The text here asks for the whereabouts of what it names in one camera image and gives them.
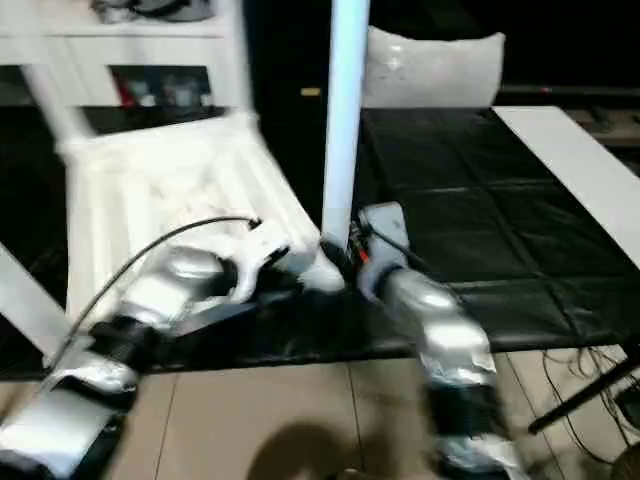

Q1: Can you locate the white flat board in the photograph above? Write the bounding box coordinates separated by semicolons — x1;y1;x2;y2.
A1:
491;103;640;252

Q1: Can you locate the grey round bag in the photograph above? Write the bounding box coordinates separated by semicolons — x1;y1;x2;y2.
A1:
133;0;212;22

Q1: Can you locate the white cabinet with glass doors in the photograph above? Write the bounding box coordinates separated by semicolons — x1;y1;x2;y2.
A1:
0;18;252;110

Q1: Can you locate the thin black metal rail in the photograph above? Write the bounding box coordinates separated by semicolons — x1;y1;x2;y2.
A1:
498;85;640;97

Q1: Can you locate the white plastic table top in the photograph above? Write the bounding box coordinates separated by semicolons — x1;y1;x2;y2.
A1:
53;111;347;322

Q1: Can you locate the black metal frame bar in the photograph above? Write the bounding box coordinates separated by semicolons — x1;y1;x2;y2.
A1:
527;356;640;435

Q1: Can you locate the dark clutter pile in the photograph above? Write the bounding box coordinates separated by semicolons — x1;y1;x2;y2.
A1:
91;0;132;25

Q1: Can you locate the black left camera cable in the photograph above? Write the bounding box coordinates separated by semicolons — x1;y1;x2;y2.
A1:
58;214;265;362

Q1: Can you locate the grey cushion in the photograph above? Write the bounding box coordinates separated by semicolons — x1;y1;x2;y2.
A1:
361;26;507;110

